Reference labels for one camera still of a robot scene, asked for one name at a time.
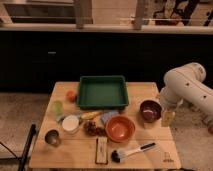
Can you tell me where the black and white brush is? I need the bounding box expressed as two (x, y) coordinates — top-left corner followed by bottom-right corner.
(111, 143), (155, 163)

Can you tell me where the orange tomato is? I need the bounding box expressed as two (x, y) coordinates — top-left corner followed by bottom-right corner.
(66, 90), (77, 102)

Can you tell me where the yellow corn cob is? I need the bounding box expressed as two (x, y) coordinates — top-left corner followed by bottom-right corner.
(80, 111), (101, 120)

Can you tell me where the metal cup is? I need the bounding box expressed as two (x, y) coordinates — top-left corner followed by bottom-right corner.
(45, 130), (60, 147)

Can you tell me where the blue sponge cloth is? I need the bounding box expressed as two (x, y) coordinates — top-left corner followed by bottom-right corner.
(101, 111), (119, 124)

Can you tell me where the wooden folding table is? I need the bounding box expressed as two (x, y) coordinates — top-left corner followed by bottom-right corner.
(29, 82), (181, 170)

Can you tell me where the green plastic tray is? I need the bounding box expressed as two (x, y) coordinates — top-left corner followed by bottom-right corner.
(77, 75), (129, 110)

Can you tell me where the brown grape bunch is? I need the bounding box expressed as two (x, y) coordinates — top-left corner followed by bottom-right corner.
(84, 121), (106, 136)

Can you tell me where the translucent green cup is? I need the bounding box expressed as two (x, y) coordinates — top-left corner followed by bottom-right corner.
(52, 100), (63, 115)

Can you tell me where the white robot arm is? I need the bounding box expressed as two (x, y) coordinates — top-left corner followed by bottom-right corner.
(159, 62), (213, 127)

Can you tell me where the dark brown bowl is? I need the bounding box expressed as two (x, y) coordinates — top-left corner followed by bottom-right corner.
(140, 100), (162, 123)

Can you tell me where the wooden block with dark edges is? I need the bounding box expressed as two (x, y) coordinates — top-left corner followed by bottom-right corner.
(95, 137), (108, 164)

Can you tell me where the orange bowl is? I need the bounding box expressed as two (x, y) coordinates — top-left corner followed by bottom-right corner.
(105, 116), (135, 143)

